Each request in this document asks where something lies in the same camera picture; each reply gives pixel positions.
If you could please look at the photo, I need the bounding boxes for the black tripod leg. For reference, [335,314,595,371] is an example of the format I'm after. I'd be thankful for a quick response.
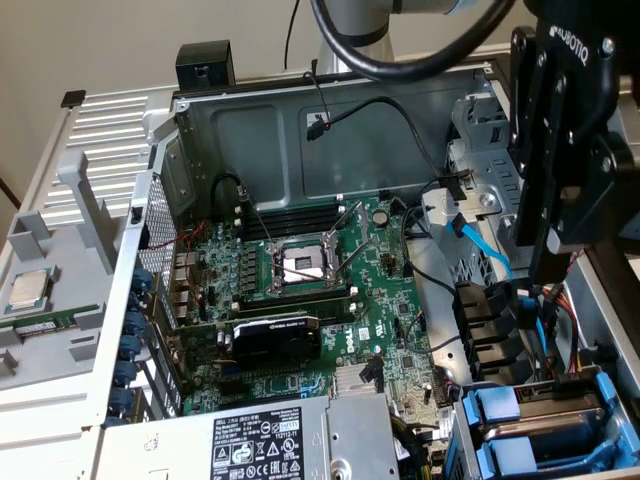
[0,177,22,210]

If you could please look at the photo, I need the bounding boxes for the metal socket cover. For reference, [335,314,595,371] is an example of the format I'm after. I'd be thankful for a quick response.
[324,199,372,254]

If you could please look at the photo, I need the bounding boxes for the metal locking lever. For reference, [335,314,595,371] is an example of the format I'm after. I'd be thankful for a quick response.
[238,185,276,251]

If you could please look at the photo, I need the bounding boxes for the black yellow supply wires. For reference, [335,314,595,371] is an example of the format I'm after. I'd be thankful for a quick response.
[389,417,446,480]

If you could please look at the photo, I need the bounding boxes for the green RAM stick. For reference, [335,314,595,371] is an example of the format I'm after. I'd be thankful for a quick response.
[0,304,85,342]

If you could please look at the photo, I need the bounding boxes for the metal port block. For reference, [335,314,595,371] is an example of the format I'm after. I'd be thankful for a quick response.
[168,249,197,326]

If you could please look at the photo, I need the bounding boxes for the hard disk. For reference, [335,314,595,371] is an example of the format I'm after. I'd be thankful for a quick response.
[462,372,626,436]
[474,409,640,475]

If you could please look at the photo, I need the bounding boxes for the black RAM slot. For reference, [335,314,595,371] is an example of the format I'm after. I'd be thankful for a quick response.
[243,219,346,241]
[233,287,359,309]
[234,302,359,326]
[243,207,345,227]

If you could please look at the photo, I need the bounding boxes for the silver CPU chip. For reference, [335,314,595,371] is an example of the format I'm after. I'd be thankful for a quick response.
[6,268,52,309]

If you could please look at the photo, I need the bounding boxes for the thin black board wire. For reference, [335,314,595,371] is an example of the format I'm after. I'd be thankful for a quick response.
[402,204,474,354]

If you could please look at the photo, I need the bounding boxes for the CPU socket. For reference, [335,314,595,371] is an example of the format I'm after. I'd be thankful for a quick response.
[264,237,351,297]

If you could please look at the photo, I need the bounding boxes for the black looped cable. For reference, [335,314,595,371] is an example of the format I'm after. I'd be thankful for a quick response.
[212,172,251,216]

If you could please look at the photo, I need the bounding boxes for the green motherboard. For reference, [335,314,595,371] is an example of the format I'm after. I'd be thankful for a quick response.
[169,195,454,437]

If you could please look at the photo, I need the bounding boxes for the black plastic block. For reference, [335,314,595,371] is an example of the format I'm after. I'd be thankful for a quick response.
[174,40,236,94]

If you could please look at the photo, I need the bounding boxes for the red black twisted wire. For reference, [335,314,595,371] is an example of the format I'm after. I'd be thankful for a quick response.
[562,248,589,276]

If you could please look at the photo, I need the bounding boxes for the black plastic disk bay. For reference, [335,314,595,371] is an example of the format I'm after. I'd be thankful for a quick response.
[452,279,534,387]

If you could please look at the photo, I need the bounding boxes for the black graphics card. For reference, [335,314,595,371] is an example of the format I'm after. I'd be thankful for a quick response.
[167,312,324,372]

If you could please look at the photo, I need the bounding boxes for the blue SATA wire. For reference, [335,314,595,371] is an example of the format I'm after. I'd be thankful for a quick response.
[449,212,551,381]

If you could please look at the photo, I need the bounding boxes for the silver chipset heatsink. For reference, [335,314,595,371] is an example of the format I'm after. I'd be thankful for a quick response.
[333,367,384,400]

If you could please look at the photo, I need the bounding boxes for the open Dell PC case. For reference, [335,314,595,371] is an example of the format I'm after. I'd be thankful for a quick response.
[79,52,640,480]

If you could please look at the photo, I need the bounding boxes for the black wire with plug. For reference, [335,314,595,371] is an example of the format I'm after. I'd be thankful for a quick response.
[304,95,474,201]

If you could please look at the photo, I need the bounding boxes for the thin black wall cable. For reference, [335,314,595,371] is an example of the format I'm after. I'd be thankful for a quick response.
[283,0,301,71]

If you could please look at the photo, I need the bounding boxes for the grey power supply unit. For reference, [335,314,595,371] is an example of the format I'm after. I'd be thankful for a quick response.
[97,393,401,480]

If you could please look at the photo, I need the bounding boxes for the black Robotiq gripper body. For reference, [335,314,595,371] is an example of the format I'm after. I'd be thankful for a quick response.
[529,0,626,151]

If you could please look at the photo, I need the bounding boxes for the metal drive cage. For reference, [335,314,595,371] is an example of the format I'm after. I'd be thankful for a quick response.
[444,94,531,271]

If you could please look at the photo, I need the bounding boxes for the grey plastic parts rack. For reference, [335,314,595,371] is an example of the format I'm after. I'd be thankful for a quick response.
[0,149,122,392]

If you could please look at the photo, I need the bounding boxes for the red yellow power wire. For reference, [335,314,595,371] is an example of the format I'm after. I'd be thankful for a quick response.
[537,283,599,390]

